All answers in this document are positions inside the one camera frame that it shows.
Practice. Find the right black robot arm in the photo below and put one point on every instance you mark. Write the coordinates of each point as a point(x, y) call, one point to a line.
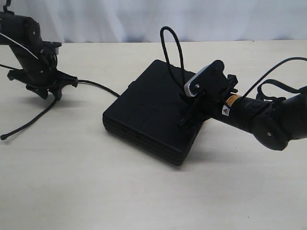
point(272, 121)

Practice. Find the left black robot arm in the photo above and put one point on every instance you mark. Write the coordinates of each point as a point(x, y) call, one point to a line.
point(17, 31)

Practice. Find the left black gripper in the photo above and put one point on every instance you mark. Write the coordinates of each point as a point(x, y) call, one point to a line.
point(38, 73)

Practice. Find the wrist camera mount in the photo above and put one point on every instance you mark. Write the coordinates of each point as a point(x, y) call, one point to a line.
point(209, 80)
point(52, 46)

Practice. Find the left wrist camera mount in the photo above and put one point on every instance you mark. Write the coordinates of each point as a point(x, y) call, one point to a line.
point(52, 46)

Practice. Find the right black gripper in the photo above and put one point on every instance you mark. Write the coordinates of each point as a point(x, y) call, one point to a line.
point(203, 106)

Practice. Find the black plastic tool case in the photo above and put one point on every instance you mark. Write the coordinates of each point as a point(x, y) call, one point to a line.
point(148, 112)

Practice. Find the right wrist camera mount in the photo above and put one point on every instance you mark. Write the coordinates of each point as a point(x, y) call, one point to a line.
point(209, 80)

